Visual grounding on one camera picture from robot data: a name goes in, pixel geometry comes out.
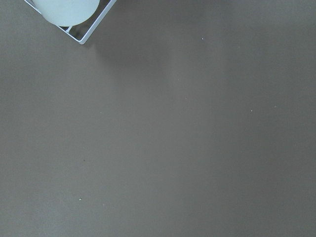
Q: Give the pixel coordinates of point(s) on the white cup rack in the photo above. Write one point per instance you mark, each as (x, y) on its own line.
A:
(81, 32)

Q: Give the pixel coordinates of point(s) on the white cup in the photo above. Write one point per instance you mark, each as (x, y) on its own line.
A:
(66, 12)

